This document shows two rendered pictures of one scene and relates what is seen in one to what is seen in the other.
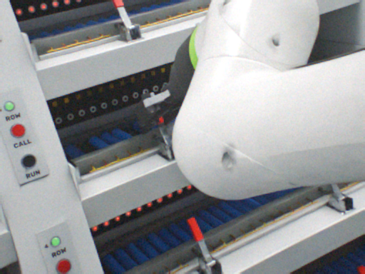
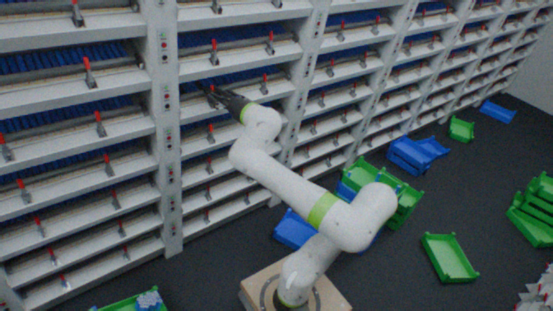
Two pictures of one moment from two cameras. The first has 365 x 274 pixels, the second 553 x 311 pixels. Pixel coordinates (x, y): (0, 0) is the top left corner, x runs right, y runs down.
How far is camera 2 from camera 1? 0.82 m
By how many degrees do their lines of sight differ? 44
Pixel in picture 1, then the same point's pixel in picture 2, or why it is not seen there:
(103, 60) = (202, 72)
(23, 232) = (160, 127)
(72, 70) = (190, 75)
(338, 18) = not seen: hidden behind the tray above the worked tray
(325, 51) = not seen: hidden behind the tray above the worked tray
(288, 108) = (263, 174)
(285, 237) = (237, 133)
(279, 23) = (270, 136)
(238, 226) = (223, 124)
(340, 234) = not seen: hidden behind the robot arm
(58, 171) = (175, 109)
